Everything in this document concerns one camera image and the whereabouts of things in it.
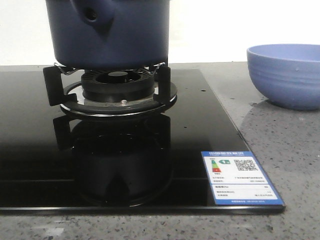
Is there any light blue ceramic bowl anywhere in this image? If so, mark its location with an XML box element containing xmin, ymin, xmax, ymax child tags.
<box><xmin>246</xmin><ymin>43</ymin><xmax>320</xmax><ymax>111</ymax></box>

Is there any dark blue cooking pot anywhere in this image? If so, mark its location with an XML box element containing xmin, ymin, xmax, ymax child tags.
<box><xmin>45</xmin><ymin>0</ymin><xmax>170</xmax><ymax>70</ymax></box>

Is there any blue energy label sticker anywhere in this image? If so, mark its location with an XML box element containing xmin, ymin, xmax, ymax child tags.
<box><xmin>201</xmin><ymin>151</ymin><xmax>284</xmax><ymax>206</ymax></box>

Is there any black pot support grate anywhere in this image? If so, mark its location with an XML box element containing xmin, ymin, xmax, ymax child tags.
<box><xmin>43</xmin><ymin>62</ymin><xmax>178</xmax><ymax>119</ymax></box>

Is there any black burner head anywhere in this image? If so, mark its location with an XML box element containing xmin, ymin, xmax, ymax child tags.
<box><xmin>81</xmin><ymin>70</ymin><xmax>155</xmax><ymax>103</ymax></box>

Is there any black glass gas stove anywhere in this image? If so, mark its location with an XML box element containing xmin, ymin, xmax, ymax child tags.
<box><xmin>0</xmin><ymin>69</ymin><xmax>285</xmax><ymax>215</ymax></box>

